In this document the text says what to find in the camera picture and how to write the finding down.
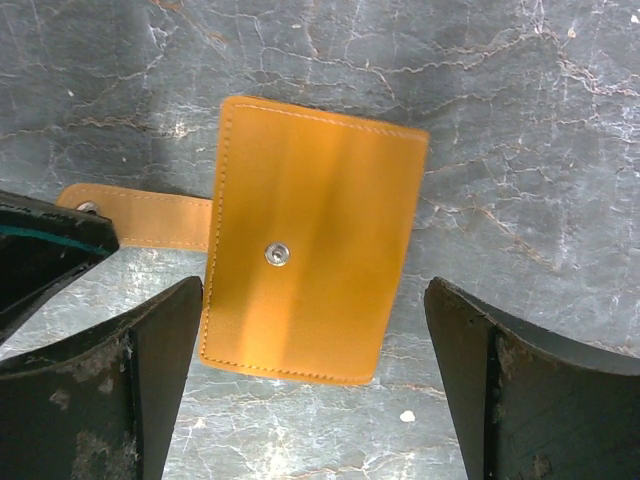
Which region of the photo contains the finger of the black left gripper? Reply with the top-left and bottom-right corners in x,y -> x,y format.
1,191 -> 119,330

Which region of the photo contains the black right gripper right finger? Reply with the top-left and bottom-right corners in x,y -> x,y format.
424,277 -> 639,479

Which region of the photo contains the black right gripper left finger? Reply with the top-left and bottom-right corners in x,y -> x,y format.
1,276 -> 202,479

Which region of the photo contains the yellow leather card holder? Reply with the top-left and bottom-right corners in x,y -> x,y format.
57,96 -> 429,385

